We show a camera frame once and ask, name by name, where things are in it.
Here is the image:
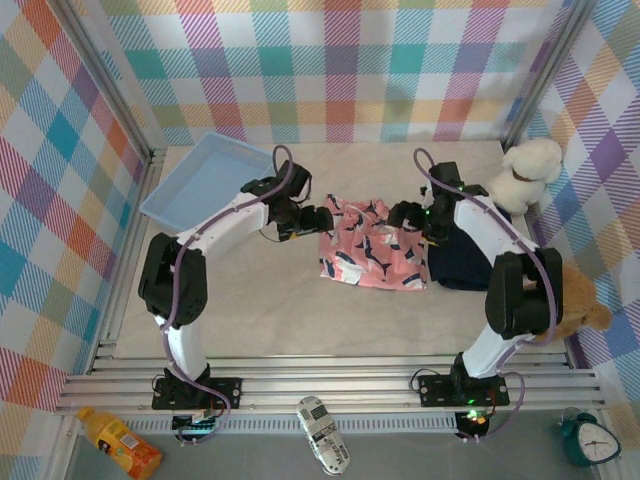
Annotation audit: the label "white slotted cable duct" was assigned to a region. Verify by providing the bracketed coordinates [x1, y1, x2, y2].
[119, 417, 459, 435]

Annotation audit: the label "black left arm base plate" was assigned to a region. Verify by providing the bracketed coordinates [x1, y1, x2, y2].
[151, 375, 244, 412]

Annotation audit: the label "navy blue garment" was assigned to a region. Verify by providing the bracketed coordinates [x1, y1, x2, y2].
[427, 199, 516, 292]

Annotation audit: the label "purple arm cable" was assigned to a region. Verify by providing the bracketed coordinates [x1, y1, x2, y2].
[412, 147, 559, 444]
[158, 144, 296, 446]

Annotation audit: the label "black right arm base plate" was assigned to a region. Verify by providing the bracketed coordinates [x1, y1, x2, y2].
[417, 373, 511, 407]

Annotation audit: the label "teal alarm clock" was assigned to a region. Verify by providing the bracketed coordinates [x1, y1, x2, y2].
[557, 407, 623, 469]

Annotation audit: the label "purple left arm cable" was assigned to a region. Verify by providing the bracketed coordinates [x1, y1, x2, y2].
[158, 144, 296, 446]

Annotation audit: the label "brown plush dog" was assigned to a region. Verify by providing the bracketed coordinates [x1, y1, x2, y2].
[534, 264, 614, 344]

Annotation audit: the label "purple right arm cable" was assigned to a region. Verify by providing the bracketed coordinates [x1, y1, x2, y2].
[412, 147, 559, 444]

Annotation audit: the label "aluminium frame rails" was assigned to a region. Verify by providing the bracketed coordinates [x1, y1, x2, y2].
[54, 352, 616, 416]

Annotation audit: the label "white plush dog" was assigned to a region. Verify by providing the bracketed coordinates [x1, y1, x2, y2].
[487, 138, 564, 216]

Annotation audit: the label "aluminium frame post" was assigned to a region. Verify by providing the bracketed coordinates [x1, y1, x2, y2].
[49, 0, 169, 166]
[502, 0, 599, 151]

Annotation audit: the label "pink patterned shorts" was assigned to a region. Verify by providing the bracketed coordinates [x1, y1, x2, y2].
[318, 193, 430, 292]

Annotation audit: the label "orange juice bottle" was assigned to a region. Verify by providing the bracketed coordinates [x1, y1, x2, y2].
[75, 405, 164, 476]

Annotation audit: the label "light blue plastic basket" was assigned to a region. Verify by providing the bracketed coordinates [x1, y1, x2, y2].
[139, 132, 277, 234]

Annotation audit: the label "white printed drink pouch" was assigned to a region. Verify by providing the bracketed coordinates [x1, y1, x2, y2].
[295, 395, 354, 476]

